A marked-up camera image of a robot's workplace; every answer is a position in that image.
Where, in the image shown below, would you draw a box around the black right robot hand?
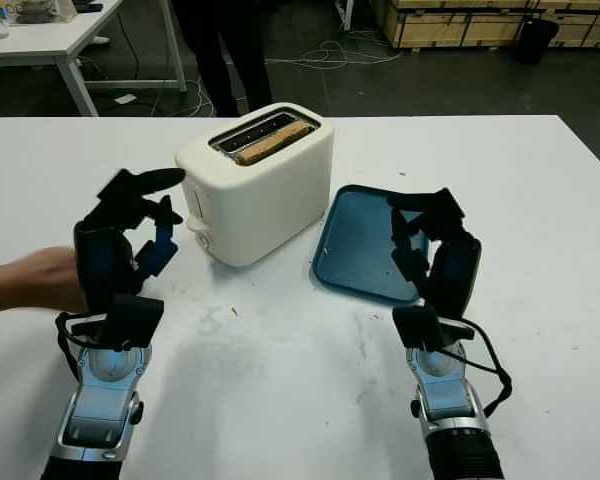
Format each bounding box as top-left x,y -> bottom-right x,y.
385,187 -> 483,319

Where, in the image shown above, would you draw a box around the bare person hand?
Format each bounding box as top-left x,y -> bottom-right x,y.
0,245 -> 89,316

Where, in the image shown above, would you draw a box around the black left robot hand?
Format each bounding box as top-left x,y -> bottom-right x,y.
72,167 -> 187,315

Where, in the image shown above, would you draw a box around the cream white two-slot toaster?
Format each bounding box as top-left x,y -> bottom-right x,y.
173,101 -> 336,270

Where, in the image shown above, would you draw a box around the slice of toast bread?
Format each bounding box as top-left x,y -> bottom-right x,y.
237,119 -> 314,166

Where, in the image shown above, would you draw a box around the blue plastic tray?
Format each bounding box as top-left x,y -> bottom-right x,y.
309,183 -> 444,307

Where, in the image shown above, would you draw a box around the white office desk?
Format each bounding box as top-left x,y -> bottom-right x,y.
0,0 -> 189,117

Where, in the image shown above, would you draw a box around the person in dark clothes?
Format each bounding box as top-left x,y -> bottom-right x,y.
182,0 -> 274,119

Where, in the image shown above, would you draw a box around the black waste bin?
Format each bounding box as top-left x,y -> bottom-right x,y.
512,17 -> 560,65

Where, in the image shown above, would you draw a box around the wooden shipping crates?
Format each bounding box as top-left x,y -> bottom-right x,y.
370,0 -> 600,50

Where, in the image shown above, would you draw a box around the clear container with grey cloth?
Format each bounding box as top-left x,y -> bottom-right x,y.
9,0 -> 76,25

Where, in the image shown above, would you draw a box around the white table leg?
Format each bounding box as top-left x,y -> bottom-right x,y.
335,0 -> 355,32

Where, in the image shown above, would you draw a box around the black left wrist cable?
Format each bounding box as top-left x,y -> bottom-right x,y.
54,312 -> 131,371

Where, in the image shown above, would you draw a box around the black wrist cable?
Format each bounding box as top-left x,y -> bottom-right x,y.
437,322 -> 514,416
54,312 -> 131,371

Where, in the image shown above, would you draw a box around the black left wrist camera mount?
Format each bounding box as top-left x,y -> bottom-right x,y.
68,293 -> 165,349

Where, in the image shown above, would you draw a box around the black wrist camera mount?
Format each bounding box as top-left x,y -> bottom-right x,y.
392,305 -> 474,354
68,293 -> 165,349

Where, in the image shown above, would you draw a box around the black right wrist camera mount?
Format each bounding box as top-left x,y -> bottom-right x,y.
392,305 -> 474,354

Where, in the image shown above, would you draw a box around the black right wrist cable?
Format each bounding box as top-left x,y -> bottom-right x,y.
437,322 -> 514,416

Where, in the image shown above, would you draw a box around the white floor cable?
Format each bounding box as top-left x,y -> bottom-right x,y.
182,77 -> 216,117
264,39 -> 404,69

